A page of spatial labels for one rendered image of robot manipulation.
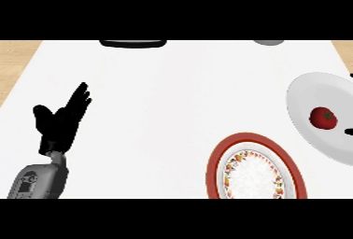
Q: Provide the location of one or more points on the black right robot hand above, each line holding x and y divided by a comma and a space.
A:
348, 132

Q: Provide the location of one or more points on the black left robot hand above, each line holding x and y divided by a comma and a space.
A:
57, 124

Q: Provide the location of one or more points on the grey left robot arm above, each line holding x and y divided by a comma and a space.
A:
38, 179

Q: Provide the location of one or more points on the red tomato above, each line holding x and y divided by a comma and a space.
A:
322, 118

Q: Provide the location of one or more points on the plain white plate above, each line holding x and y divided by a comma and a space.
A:
320, 102

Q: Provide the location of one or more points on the red rimmed patterned plate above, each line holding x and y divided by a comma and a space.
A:
255, 168

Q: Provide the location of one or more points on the black flat object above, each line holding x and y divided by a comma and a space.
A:
132, 43

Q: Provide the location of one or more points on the grey round object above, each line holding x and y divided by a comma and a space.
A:
268, 42

